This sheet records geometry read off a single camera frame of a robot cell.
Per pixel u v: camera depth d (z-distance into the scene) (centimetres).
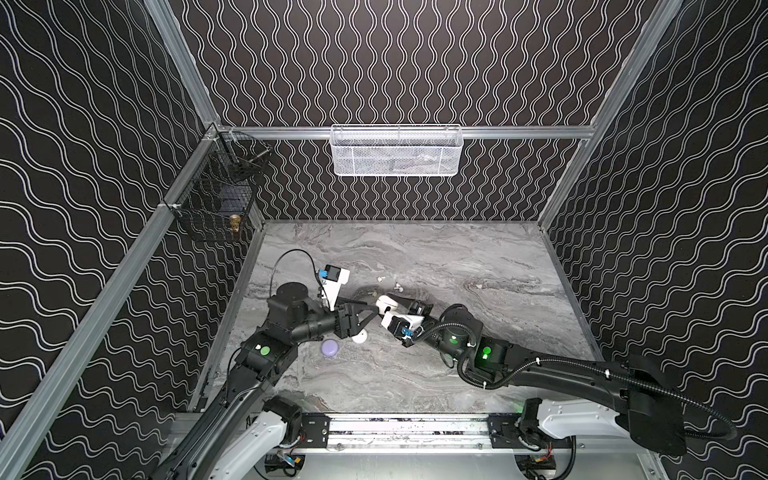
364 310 69
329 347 87
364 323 63
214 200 95
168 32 72
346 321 59
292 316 52
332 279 61
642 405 41
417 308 62
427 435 76
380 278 103
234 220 82
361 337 89
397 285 101
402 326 56
